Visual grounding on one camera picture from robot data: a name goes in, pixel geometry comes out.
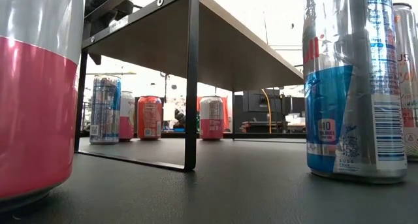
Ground red soda can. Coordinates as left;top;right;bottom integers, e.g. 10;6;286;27
137;95;163;140

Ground black table frame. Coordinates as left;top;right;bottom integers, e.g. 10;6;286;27
78;132;307;140

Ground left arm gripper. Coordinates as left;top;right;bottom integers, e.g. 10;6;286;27
85;0;135;65

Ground blue silver energy drink can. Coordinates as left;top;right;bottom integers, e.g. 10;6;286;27
89;74;122;145
302;0;408;185

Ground white sign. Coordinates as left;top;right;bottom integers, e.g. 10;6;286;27
163;102;176;122

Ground white boxes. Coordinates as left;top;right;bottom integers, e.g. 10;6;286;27
285;112;306;127

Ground black cabinet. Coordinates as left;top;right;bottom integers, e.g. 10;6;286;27
233;89;306;133

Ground black stand pole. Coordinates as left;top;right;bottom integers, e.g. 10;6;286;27
159;72;171;103

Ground wooden board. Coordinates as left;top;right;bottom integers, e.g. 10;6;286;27
74;0;304;172

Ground yellow cable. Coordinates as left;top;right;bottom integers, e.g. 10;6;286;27
260;88;272;134

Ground silver can black top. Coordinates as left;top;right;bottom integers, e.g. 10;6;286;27
393;2;418;162

